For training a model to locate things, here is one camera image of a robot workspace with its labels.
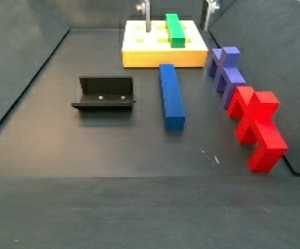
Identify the blue rectangular block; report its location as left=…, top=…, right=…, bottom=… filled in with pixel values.
left=159, top=64, right=186, bottom=131

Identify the purple cross-shaped block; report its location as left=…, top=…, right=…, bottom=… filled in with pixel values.
left=208, top=47, right=246, bottom=109

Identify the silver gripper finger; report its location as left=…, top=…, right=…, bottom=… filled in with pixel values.
left=135, top=0, right=151, bottom=32
left=203, top=0, right=220, bottom=31

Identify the green rectangular block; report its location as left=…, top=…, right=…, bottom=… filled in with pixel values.
left=165, top=14, right=184, bottom=48

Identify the black metal bracket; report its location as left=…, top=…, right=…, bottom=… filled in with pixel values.
left=72, top=76, right=133, bottom=110

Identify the red cross-shaped block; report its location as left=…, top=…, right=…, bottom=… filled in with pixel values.
left=226, top=87, right=287, bottom=173

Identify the yellow wooden peg board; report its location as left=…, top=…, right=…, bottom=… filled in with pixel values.
left=121, top=20, right=208, bottom=68

